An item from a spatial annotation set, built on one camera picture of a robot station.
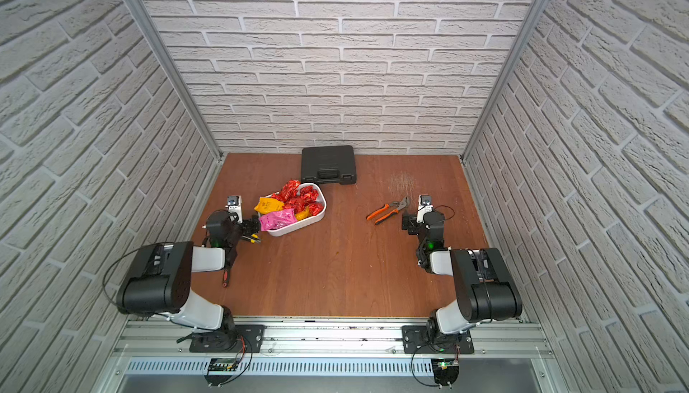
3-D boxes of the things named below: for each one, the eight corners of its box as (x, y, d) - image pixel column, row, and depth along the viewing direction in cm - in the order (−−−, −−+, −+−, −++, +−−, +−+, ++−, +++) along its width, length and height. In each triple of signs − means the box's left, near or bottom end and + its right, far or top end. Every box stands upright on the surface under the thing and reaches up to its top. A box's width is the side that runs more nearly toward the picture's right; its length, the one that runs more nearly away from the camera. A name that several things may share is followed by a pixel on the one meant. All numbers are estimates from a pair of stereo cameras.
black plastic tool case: (303, 189, 109) (301, 180, 105) (302, 152, 122) (300, 144, 118) (357, 183, 111) (358, 175, 107) (351, 148, 125) (351, 139, 120)
